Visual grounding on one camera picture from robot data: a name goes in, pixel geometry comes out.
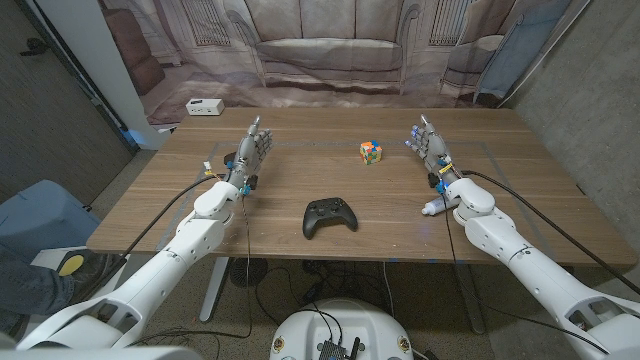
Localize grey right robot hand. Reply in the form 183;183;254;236
404;113;464;187

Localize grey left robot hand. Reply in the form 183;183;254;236
227;115;274;188

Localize black game controller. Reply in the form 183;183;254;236
301;196;359;240

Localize white toothpaste tube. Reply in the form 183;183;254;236
420;194;461;217

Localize multicolour rubik's cube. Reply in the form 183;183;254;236
359;140;383;166

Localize white power box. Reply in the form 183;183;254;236
185;97;226;117

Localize black round fan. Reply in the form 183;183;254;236
229;257;270;289

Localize printed sofa room backdrop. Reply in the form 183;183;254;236
97;0;591;127

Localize white table leg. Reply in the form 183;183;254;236
198;257;231;324
454;263;487;335

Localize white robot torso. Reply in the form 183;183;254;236
269;298;415;360

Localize black yellow foot pedal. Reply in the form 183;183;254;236
55;248;127;302

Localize black antenna module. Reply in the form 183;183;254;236
317;337;362;360

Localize blue plastic bin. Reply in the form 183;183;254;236
0;179;102;251

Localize person in blue jeans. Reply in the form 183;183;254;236
0;244;76;332

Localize thin black right arm wire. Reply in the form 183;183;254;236
441;192;612;355

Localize thin black arm wire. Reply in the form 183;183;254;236
241;193;255;337
441;192;612;355

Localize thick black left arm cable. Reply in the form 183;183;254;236
122;172;227;259

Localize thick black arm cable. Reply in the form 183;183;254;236
122;172;227;259
462;169;640;297

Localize thin black left arm wire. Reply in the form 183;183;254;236
241;193;255;337

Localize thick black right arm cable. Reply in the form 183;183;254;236
462;169;640;297

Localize black door handle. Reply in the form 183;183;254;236
19;37;51;57

